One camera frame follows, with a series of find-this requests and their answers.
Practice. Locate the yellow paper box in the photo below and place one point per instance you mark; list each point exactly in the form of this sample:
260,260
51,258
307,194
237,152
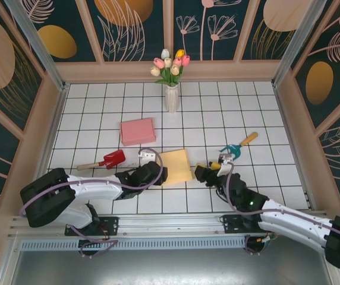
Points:
177,167

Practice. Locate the pink paper box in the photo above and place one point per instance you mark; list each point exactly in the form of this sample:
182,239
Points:
137,132

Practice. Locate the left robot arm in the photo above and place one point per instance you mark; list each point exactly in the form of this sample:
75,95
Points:
48,199

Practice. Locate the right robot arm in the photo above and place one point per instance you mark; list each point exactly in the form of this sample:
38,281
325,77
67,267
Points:
295,222

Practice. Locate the teal toy rake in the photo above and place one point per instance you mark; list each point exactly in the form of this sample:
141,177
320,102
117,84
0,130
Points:
235,148

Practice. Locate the red toy shovel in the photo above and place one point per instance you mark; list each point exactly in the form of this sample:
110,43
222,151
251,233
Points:
113,158

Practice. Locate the white ribbed vase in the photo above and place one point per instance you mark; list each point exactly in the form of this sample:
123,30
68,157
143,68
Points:
172,99

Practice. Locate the tulip flower bouquet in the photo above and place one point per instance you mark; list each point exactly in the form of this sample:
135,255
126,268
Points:
170,66

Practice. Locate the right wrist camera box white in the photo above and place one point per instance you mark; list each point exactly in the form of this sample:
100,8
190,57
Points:
225,164

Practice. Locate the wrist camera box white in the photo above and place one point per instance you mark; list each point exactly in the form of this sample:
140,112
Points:
146,155
225,164

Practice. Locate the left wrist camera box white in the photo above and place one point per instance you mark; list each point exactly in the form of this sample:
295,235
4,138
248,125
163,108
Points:
146,155

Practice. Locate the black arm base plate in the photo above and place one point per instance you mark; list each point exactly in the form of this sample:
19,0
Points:
110,224
232,225

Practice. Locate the aluminium mounting rail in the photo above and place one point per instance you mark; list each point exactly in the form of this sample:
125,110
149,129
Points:
170,222

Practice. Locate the aluminium frame post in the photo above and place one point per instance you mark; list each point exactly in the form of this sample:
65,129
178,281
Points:
36,38
300,35

